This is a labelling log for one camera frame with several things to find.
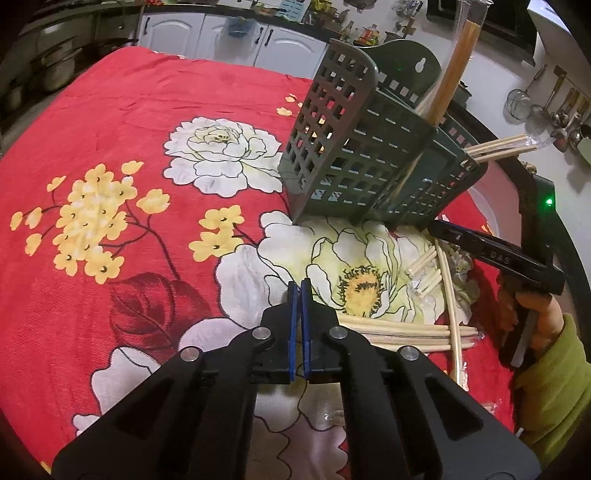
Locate person's right hand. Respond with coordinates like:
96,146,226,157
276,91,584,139
498,276,566,352

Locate person's right forearm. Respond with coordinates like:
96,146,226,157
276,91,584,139
510,314,591,467

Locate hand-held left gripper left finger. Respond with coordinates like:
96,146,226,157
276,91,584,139
52,281,298,480

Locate black kitchen countertop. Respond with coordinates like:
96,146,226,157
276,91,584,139
106,0,352,35

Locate red floral tablecloth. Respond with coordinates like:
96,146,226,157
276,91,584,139
0,44,525,480

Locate white wall cabinet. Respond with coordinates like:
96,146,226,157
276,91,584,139
526,0,591,54

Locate wooden chopstick pair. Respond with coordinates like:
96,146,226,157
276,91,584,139
462,133,555,163
413,0,490,127

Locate slotted metal skimmer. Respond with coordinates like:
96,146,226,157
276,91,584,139
530,69,566,124

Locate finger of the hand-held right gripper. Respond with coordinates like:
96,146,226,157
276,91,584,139
427,219,484,260

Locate row of condiment bottles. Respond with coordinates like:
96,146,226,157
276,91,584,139
339,18,419,47

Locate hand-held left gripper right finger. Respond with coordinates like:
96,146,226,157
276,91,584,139
301,278,542,480

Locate blue knife block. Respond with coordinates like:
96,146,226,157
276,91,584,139
276,0,309,20

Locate dark green utensil holder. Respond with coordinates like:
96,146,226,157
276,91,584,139
279,38,488,232

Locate pile of chopsticks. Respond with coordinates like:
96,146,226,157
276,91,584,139
339,240,485,398

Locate mesh strainer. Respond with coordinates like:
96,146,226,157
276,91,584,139
506,65,548,123

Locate metal storage rack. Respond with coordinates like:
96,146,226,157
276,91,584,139
0,9,139,125

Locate hanging kitchen utensils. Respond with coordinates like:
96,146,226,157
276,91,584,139
551,88,578,152

